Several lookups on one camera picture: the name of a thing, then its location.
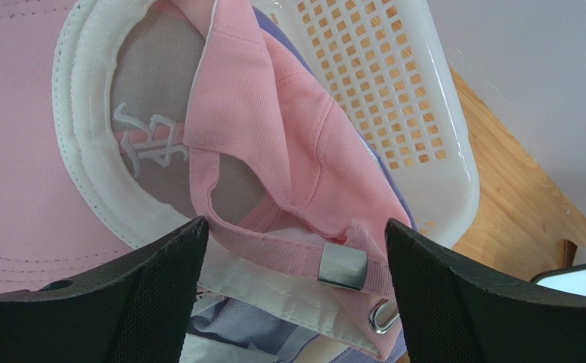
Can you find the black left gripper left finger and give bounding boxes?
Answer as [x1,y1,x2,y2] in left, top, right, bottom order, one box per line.
[0,217,209,362]

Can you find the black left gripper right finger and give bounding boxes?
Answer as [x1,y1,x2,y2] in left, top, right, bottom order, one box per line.
[385,219,586,362]

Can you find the light pink cap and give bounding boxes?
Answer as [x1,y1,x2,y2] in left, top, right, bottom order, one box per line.
[0,1,412,362]

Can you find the lavender cap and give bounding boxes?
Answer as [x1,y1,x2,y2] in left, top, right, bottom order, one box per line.
[179,7,420,363]

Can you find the white dry-erase board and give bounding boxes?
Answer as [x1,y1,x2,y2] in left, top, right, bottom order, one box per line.
[531,264,586,296]

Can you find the white plastic basket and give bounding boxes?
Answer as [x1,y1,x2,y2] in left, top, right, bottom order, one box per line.
[255,0,480,248]

